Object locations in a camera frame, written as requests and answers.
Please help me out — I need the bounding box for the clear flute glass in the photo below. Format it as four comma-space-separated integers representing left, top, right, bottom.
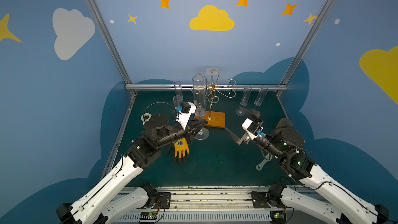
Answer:
235, 87, 252, 117
173, 95, 183, 112
192, 74, 210, 141
254, 87, 268, 109
174, 81, 183, 102
206, 67, 219, 102

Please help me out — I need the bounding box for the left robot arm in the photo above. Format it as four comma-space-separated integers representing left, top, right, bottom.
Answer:
56, 114, 207, 224

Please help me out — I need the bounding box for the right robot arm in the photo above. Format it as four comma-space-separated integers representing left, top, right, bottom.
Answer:
230, 107, 389, 224

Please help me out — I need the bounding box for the yellow black work glove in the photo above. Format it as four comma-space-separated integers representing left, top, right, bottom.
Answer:
166, 138, 190, 164

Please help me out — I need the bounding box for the white plastic brush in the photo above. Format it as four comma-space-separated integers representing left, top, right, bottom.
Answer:
256, 158, 272, 171

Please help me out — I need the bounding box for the white tape roll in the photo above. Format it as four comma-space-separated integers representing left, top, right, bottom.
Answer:
141, 113, 152, 124

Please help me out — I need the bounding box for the right controller board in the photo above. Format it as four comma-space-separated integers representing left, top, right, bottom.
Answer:
270, 212, 287, 224

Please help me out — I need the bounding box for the controller board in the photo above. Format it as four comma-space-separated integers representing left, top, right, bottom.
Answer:
138, 212, 161, 223
270, 212, 287, 224

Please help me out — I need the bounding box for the left controller board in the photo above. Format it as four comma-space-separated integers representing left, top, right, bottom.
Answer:
138, 212, 161, 223

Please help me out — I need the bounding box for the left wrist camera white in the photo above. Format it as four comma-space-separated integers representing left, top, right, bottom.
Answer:
175, 102, 196, 130

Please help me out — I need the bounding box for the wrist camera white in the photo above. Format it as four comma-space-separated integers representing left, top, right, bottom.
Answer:
175, 102, 196, 130
241, 118, 265, 140

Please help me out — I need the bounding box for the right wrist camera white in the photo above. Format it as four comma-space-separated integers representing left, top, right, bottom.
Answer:
241, 118, 265, 140

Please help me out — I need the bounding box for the gold wire glass rack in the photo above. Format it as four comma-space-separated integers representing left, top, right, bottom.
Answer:
204, 73, 236, 129

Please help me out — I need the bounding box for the horizontal aluminium frame bar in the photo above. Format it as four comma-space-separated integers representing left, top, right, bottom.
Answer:
125, 84, 288, 91

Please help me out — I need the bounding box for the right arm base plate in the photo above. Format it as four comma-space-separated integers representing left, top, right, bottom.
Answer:
250, 191, 280, 208

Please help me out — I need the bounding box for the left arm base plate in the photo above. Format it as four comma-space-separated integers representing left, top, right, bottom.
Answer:
149, 192, 172, 209

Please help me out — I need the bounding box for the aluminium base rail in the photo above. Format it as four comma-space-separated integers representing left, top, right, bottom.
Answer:
76, 186, 346, 224

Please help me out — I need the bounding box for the right aluminium frame post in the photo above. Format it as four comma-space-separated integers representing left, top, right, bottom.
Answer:
276, 0, 337, 98

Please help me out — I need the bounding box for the aluminium frame post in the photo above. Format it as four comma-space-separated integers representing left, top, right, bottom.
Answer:
85, 0, 132, 85
276, 0, 337, 98

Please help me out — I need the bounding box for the left aluminium frame post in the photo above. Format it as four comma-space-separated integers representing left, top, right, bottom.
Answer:
85, 0, 132, 85

